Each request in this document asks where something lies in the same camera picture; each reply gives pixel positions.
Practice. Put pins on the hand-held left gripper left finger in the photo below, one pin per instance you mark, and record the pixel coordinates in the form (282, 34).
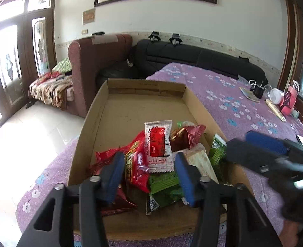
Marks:
(114, 180)

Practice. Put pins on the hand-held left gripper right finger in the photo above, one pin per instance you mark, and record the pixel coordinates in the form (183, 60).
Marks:
(185, 182)

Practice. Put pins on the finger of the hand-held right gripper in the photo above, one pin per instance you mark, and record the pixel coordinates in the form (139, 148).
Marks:
(267, 142)
(246, 153)

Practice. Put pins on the red yellow-print snack packet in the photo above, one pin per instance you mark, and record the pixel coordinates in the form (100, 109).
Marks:
(102, 159)

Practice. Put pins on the dark red foil packet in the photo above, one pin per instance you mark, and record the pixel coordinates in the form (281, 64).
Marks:
(120, 205)

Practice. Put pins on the cream cracker packet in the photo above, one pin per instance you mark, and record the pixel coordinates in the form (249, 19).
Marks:
(199, 159)

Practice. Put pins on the white red snack packet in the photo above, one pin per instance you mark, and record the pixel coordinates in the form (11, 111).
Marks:
(158, 146)

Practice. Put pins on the red foil snack packet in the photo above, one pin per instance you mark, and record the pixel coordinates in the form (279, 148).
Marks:
(190, 136)

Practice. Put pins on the shallow cardboard box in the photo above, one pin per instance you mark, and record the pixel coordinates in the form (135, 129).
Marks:
(131, 113)

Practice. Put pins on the person's right hand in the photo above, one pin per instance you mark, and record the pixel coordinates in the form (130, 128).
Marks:
(289, 234)

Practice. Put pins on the cream tube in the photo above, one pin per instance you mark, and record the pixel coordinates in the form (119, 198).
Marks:
(275, 110)

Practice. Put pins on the pale green case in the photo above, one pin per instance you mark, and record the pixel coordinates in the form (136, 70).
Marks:
(295, 113)

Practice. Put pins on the white round jar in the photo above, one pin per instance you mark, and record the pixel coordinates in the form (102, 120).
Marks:
(276, 96)

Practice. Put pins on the pink knit-sleeved bottle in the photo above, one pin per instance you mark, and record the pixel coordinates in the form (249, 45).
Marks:
(293, 100)

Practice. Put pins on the thin booklet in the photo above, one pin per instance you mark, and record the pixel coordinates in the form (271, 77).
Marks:
(249, 94)

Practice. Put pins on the clear glass dome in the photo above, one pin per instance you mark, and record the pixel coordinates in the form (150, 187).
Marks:
(268, 90)

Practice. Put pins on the black cup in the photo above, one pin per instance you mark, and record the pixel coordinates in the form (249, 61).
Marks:
(257, 90)

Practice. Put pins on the purple floral tablecloth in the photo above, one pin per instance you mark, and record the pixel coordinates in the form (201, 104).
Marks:
(231, 103)

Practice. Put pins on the brown patterned blanket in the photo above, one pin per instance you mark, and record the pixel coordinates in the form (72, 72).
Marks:
(51, 87)

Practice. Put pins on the black leather sofa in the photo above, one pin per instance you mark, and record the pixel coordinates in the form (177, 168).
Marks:
(192, 54)

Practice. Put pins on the maroon armchair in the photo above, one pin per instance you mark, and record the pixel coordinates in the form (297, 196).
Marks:
(89, 64)

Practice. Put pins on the green pillow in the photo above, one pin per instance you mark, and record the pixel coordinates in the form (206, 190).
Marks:
(62, 65)

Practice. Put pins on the black clamp device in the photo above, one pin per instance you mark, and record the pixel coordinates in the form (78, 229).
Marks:
(154, 36)
(175, 38)

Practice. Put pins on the black flat device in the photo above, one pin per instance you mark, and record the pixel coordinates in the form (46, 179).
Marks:
(98, 33)

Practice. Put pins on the wooden glass door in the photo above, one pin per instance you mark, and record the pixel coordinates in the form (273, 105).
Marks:
(25, 56)

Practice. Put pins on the wooden window frame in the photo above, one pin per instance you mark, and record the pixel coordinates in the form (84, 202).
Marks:
(293, 43)

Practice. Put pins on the wall socket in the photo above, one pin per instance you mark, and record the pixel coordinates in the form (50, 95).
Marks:
(84, 32)

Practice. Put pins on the small wall plaque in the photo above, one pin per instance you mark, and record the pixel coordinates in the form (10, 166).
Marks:
(89, 16)

